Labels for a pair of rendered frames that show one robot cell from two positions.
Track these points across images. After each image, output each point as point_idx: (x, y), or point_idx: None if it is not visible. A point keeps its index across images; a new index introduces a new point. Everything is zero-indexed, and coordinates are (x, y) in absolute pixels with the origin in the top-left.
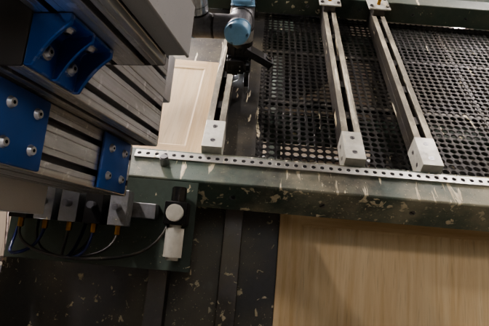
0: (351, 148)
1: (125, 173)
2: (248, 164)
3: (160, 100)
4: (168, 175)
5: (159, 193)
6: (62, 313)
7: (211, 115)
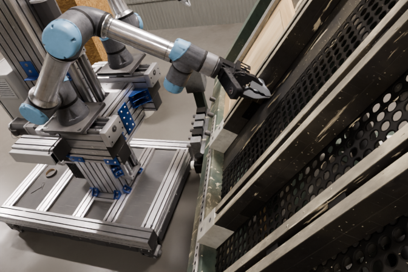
0: (203, 224)
1: (116, 161)
2: (206, 170)
3: (104, 148)
4: (206, 142)
5: None
6: None
7: (226, 116)
